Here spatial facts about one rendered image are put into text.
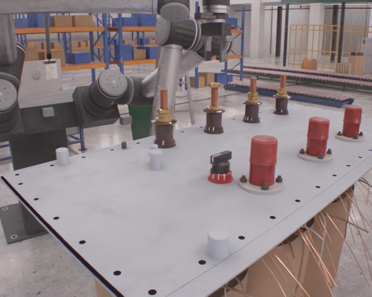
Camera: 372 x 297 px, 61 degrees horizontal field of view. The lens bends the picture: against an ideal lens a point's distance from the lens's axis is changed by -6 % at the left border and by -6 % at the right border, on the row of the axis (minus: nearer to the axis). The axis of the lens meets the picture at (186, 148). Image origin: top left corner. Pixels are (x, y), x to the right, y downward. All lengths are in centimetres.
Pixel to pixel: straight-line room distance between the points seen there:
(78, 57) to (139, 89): 745
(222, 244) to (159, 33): 116
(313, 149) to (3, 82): 166
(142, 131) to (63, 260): 330
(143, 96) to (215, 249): 180
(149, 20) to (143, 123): 568
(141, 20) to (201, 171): 984
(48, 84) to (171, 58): 466
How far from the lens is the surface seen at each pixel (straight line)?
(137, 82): 232
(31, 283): 289
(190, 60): 182
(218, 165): 92
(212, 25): 136
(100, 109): 238
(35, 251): 324
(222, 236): 62
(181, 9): 123
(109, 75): 225
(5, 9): 137
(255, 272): 126
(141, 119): 575
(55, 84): 615
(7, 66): 217
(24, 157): 317
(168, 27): 154
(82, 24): 965
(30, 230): 345
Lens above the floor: 174
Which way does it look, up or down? 18 degrees down
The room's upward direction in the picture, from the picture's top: straight up
